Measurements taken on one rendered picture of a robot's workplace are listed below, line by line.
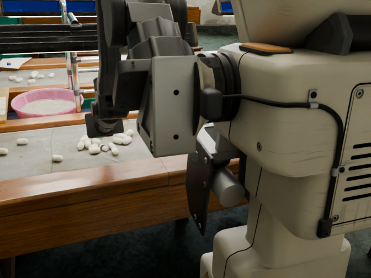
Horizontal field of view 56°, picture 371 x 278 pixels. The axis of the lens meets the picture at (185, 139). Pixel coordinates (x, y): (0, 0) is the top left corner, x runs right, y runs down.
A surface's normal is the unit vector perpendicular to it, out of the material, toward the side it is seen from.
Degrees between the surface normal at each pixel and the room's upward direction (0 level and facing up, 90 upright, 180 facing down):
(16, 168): 0
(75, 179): 0
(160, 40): 39
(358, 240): 0
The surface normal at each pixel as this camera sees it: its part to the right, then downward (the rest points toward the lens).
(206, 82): 0.88, -0.10
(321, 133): 0.33, 0.34
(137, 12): 0.27, -0.42
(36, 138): 0.06, -0.88
